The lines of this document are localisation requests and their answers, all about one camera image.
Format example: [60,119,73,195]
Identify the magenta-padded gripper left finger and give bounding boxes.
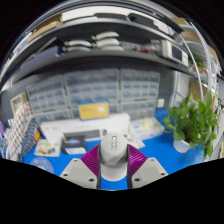
[59,143,102,190]

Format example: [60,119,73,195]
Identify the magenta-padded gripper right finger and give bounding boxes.
[126,143,169,189]

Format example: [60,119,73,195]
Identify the white computer mouse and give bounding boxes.
[99,131,129,183]

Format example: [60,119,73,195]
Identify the round blue printed mouse pad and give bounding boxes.
[29,156,55,175]

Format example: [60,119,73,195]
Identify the small black box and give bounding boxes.
[60,134,88,156]

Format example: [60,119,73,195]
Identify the food picture sticker sheet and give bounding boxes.
[34,139,63,158]

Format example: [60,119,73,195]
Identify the white and blue tissue box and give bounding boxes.
[129,117,166,141]

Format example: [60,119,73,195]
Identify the long white keyboard box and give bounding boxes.
[39,112,132,146]

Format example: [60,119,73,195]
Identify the green plant in white pot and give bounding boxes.
[163,91,219,161]

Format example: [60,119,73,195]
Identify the yellow and blue card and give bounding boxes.
[77,99,111,121]

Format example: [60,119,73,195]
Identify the red blue checked cloth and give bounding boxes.
[6,101,33,158]

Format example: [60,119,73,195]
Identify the beige woven basket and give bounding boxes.
[9,91,30,115]

